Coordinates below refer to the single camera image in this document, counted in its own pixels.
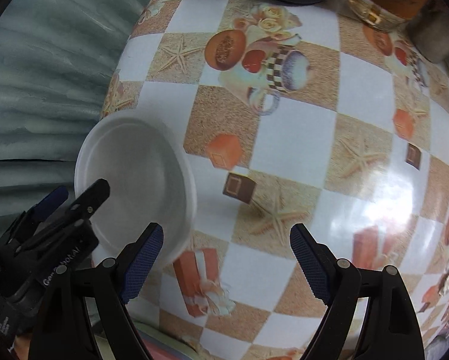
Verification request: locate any steel tumbler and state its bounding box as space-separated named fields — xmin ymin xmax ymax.
xmin=406 ymin=0 xmax=449 ymax=63

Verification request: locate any checkered patterned tablecloth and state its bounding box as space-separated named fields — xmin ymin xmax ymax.
xmin=102 ymin=0 xmax=449 ymax=359

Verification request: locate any green pleated curtain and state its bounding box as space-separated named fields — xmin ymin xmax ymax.
xmin=0 ymin=0 xmax=150 ymax=235

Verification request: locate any white foam bowl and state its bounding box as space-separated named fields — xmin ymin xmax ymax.
xmin=74 ymin=110 xmax=197 ymax=269

